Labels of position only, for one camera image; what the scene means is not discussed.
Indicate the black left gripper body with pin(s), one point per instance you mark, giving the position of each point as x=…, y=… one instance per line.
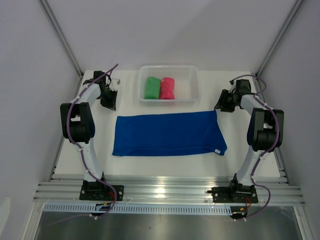
x=104, y=97

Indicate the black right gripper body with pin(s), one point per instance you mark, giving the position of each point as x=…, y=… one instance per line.
x=229, y=105

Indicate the blue microfiber towel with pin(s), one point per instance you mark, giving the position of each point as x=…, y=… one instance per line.
x=166, y=135

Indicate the green microfiber towel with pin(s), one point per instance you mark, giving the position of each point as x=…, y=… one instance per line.
x=152, y=88

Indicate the pink microfiber towel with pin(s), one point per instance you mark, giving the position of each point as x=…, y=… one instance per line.
x=167, y=87

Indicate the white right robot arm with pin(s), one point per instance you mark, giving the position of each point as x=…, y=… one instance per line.
x=265, y=129

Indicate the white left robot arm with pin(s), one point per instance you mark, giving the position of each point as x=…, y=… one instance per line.
x=78, y=125

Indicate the white plastic basket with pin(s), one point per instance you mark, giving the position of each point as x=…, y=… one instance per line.
x=187, y=82

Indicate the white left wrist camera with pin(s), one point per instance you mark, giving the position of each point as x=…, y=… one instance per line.
x=114, y=84

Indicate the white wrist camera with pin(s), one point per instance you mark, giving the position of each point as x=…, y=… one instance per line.
x=232, y=85
x=114, y=84

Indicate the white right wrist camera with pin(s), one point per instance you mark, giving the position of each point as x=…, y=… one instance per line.
x=232, y=85

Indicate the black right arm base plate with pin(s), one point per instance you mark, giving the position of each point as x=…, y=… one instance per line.
x=234, y=193

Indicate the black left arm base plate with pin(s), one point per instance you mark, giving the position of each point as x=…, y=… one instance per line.
x=96, y=191

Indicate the aluminium front rail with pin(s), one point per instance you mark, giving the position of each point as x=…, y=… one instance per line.
x=163, y=189

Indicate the aluminium frame post left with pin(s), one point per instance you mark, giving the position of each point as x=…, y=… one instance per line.
x=53, y=21

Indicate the aluminium frame post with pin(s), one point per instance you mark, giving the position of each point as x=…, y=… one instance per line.
x=283, y=31
x=53, y=21

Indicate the aluminium frame post right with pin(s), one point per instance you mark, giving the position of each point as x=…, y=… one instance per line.
x=283, y=31

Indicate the white slotted cable duct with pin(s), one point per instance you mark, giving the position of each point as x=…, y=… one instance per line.
x=130, y=208

